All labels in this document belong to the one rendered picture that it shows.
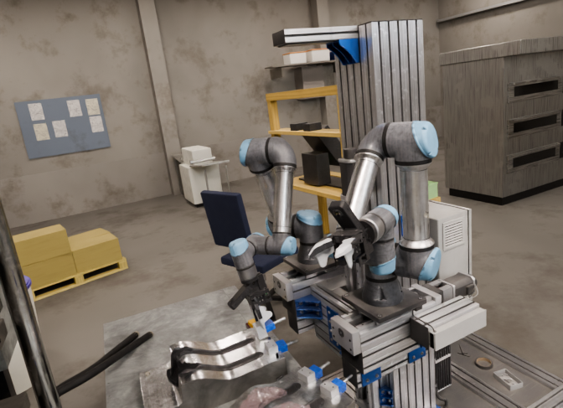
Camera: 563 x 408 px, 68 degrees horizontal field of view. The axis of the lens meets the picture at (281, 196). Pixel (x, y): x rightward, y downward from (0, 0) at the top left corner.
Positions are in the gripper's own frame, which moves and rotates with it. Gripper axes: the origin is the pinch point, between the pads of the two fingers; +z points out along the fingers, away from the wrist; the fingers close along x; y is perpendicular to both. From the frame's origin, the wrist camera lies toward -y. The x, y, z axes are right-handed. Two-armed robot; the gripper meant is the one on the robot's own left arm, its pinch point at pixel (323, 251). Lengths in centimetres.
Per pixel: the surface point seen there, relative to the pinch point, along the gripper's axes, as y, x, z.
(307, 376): 53, 34, -21
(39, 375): 26, 88, 37
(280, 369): 55, 47, -23
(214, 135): -48, 629, -567
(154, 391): 50, 79, 9
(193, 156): -18, 518, -401
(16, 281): -4, 83, 36
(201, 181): 29, 523, -409
